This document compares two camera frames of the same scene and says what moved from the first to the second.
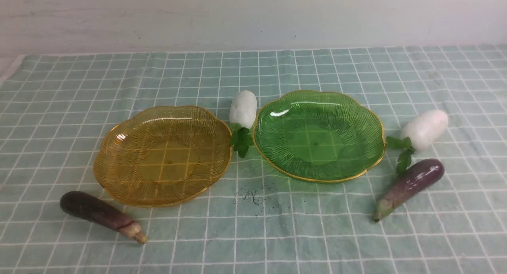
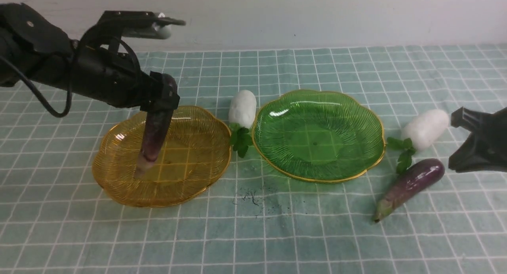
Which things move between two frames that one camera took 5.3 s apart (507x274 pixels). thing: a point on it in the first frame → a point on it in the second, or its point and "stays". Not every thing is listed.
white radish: [243, 113] stays
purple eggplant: [406, 186] stays
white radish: [421, 132] stays
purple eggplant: [95, 210] → [157, 126]
